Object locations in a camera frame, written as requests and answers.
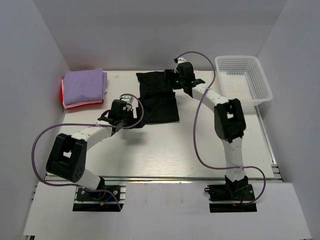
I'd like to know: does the black t-shirt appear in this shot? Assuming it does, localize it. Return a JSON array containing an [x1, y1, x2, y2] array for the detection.
[[136, 71, 180, 124]]

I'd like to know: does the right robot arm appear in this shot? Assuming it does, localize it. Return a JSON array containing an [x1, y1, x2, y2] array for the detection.
[[164, 57, 248, 200]]

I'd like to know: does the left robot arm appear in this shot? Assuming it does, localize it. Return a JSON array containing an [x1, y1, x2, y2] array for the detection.
[[46, 96, 144, 200]]

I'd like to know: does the folded pink t-shirt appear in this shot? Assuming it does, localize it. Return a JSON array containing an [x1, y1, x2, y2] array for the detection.
[[61, 77, 105, 110]]

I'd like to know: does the folded lavender t-shirt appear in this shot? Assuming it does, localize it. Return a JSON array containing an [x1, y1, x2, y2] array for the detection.
[[62, 67, 107, 105]]

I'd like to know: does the white plastic basket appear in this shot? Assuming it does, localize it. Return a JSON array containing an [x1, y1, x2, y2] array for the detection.
[[215, 55, 273, 108]]

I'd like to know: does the folded red t-shirt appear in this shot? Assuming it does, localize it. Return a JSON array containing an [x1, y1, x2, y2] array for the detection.
[[60, 78, 64, 104]]

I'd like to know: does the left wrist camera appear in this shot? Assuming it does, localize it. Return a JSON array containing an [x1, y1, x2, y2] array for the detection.
[[120, 94, 135, 105]]

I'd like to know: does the aluminium table rail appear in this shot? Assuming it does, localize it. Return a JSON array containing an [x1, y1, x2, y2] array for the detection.
[[45, 173, 283, 181]]

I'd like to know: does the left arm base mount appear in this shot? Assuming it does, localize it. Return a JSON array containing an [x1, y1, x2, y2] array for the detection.
[[72, 181, 126, 213]]

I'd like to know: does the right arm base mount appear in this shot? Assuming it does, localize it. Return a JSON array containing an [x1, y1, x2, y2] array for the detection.
[[204, 184, 257, 213]]

